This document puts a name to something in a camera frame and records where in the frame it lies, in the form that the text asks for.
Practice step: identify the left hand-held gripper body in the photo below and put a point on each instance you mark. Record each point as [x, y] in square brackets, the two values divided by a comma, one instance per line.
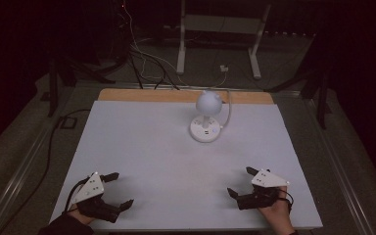
[93, 196]

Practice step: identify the black tripod stand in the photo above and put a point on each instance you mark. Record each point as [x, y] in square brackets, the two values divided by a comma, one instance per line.
[68, 76]
[313, 88]

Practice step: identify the person's right hand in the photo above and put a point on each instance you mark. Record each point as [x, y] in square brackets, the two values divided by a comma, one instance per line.
[277, 215]

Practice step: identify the black square floor box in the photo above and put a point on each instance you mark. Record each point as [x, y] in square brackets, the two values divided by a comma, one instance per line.
[68, 122]

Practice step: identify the small white plug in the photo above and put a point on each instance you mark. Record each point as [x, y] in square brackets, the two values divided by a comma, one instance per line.
[224, 68]

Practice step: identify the white round desk lamp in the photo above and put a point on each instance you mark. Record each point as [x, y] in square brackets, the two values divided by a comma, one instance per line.
[206, 117]

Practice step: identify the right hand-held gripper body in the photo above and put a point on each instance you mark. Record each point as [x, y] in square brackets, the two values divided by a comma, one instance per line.
[261, 192]

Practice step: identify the white table mat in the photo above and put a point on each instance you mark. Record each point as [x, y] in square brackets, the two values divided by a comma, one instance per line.
[182, 169]

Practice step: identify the person's left hand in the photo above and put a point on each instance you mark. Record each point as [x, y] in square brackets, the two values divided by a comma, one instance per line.
[80, 216]

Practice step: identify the white metal stand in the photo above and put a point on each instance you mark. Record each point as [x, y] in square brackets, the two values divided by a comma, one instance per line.
[220, 24]

